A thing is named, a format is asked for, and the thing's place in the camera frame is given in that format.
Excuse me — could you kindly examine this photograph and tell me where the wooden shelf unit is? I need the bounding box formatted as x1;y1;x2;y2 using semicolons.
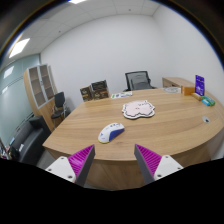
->
22;63;58;133

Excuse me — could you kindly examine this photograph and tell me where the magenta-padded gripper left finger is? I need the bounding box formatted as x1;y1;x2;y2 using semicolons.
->
45;144;96;188

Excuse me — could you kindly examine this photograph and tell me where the small black chair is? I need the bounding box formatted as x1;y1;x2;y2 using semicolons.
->
50;91;69;128

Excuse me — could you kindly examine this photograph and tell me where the small brown cardboard box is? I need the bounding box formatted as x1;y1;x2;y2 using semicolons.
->
79;85;94;102

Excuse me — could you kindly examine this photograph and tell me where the purple standing sign card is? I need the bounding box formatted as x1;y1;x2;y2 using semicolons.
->
194;74;206;98

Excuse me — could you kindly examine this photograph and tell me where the black printed box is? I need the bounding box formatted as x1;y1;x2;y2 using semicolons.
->
90;79;109;92

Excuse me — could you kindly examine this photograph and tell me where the black leather sofa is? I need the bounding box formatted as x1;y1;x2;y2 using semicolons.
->
9;114;53;167

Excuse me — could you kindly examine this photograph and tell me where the white and blue computer mouse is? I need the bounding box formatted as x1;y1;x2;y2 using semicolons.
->
97;122;126;145

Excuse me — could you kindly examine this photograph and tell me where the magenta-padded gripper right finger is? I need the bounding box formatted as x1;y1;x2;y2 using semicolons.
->
134;144;184;185

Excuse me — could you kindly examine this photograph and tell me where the green and blue pack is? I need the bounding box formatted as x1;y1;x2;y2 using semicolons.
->
201;95;216;107

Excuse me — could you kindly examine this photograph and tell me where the round white printed pad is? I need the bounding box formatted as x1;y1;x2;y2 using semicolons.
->
163;86;182;94

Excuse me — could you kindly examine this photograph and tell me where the pink pig-shaped mouse pad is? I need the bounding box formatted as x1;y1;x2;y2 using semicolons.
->
121;99;156;120

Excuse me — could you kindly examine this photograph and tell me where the small orange box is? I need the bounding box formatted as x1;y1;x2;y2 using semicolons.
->
181;86;196;97

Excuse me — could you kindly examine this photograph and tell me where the black mesh office chair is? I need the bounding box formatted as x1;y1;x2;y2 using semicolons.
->
123;70;157;92

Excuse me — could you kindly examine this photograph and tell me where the wooden side desk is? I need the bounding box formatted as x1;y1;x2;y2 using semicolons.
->
161;76;196;89

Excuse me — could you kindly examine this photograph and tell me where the white sheet with coloured print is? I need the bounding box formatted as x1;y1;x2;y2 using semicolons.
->
110;90;134;100

